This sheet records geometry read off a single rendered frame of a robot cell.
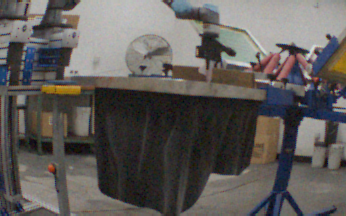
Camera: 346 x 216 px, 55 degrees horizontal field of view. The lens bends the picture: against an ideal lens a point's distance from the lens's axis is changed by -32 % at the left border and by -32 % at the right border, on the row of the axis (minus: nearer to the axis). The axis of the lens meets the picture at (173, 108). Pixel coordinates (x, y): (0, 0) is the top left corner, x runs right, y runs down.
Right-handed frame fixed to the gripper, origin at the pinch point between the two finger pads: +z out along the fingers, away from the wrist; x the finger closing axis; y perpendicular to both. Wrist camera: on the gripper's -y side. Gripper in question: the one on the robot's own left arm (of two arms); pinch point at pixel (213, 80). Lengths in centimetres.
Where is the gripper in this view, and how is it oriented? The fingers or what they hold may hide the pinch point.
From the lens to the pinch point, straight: 186.7
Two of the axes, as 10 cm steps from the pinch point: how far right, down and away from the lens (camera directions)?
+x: -6.6, -0.2, -7.5
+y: -7.5, -1.0, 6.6
